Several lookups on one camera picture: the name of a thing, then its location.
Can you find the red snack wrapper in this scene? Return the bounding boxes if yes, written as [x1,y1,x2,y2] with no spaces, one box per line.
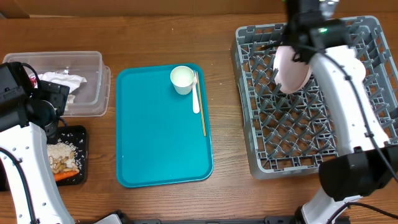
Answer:
[29,76,37,88]

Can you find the large pink plate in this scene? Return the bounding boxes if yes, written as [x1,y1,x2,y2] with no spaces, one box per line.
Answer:
[274,46,312,94]

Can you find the rice and peanut scraps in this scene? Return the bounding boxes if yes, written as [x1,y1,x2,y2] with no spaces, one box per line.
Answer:
[47,140,82,174]

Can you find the orange carrot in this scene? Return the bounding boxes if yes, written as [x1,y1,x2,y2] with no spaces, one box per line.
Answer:
[53,170,78,182]

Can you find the grey dishwasher rack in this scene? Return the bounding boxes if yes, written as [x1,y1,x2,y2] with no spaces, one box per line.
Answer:
[231,16,397,179]

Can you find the white paper cup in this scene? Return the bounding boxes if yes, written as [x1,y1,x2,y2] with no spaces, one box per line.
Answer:
[170,65,194,95]

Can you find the white bowl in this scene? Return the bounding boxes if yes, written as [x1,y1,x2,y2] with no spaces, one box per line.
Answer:
[353,58,366,83]

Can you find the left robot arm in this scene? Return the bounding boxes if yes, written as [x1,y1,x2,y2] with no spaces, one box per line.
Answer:
[1,62,74,223]

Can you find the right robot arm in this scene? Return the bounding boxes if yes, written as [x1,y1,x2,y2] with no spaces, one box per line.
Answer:
[274,0,397,223]

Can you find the clear plastic bin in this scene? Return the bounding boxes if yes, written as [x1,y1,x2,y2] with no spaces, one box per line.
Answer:
[3,51,111,117]

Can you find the black plastic tray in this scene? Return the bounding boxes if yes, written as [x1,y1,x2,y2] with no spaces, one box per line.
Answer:
[47,126,88,186]

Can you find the teal plastic tray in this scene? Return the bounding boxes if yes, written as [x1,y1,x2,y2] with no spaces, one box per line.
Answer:
[116,63,214,188]

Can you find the white plastic fork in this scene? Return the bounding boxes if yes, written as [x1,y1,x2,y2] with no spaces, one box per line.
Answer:
[192,71,200,114]

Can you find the wooden chopstick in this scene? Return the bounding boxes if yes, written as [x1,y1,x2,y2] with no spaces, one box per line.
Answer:
[195,71,206,137]

